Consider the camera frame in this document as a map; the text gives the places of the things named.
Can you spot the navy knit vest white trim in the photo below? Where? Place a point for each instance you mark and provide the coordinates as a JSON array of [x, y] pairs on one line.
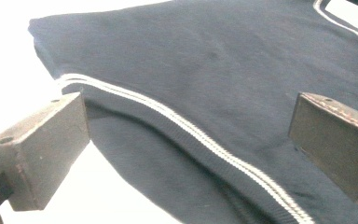
[[217, 93]]

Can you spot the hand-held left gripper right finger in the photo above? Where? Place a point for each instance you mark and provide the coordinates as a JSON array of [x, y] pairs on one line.
[[335, 146]]

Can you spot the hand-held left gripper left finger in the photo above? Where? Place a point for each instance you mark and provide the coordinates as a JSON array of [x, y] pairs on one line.
[[38, 152]]

